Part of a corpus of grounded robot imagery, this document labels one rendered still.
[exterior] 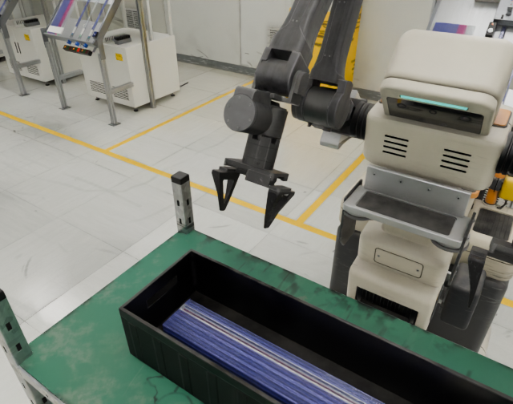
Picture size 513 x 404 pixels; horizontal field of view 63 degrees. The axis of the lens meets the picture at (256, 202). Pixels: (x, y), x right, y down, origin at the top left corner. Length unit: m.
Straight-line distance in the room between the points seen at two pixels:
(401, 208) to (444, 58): 0.32
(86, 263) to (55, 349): 1.70
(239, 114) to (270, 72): 0.10
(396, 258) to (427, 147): 0.31
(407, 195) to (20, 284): 2.04
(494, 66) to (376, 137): 0.27
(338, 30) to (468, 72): 0.26
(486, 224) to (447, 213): 0.45
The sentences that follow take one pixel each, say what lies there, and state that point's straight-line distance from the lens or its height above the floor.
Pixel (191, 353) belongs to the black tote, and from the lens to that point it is 0.63.
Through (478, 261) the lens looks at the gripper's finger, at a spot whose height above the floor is 1.19.
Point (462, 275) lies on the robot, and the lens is 1.30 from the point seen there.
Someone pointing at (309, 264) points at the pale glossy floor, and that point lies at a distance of 2.35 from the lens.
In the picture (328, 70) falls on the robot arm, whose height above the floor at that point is 1.31.
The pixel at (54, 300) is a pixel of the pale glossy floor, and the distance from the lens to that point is 2.36.
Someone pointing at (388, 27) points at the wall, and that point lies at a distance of 4.54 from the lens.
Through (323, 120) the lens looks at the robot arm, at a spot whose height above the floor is 1.22.
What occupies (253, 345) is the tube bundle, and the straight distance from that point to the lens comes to 0.71.
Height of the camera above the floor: 1.56
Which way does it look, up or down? 34 degrees down
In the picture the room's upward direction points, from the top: straight up
